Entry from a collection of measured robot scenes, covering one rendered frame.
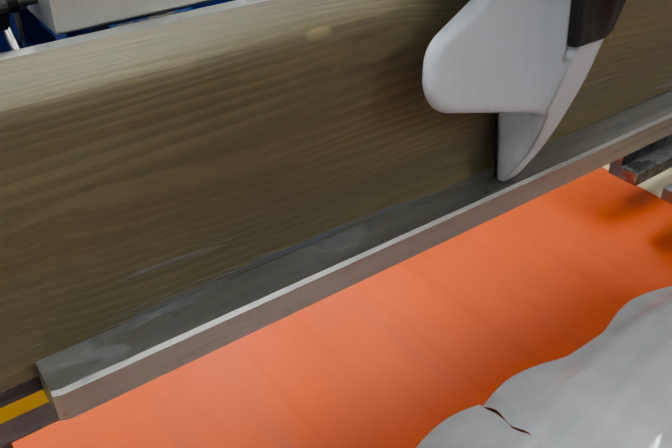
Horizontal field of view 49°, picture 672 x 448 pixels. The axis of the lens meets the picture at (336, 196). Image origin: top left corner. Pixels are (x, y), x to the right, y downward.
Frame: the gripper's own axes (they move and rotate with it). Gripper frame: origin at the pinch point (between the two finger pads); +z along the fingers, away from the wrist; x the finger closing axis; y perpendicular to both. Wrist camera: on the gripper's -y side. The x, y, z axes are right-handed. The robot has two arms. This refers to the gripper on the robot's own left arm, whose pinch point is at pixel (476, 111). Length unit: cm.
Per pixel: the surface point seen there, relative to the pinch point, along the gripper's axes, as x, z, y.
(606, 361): 3.7, 12.9, -6.3
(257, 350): -6.7, 13.4, 5.8
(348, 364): -3.5, 13.4, 2.8
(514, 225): -6.6, 13.3, -11.5
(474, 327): -1.8, 13.4, -3.6
